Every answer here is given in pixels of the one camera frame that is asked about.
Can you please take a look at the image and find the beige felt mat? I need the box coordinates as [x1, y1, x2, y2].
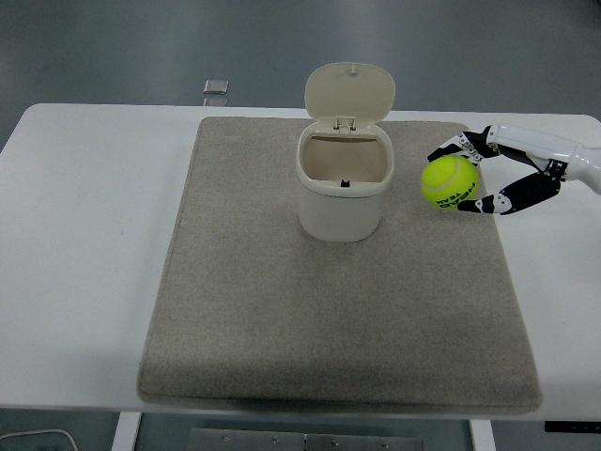
[136, 116, 545, 414]

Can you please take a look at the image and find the white table leg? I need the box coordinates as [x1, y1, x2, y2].
[469, 419, 493, 451]
[111, 412, 142, 451]

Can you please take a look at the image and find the yellow tennis ball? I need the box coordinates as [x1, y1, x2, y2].
[420, 155, 481, 211]

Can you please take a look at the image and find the black table control panel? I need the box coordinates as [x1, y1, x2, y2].
[544, 421, 601, 433]

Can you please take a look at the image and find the cream bin with hinged lid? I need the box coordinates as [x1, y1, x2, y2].
[295, 62, 397, 243]

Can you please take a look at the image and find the white cable loop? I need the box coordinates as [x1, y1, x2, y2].
[0, 428, 79, 451]

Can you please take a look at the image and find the grey metal plate with screws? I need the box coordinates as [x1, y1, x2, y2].
[189, 428, 424, 451]

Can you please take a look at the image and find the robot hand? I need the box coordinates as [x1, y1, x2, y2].
[425, 124, 601, 216]

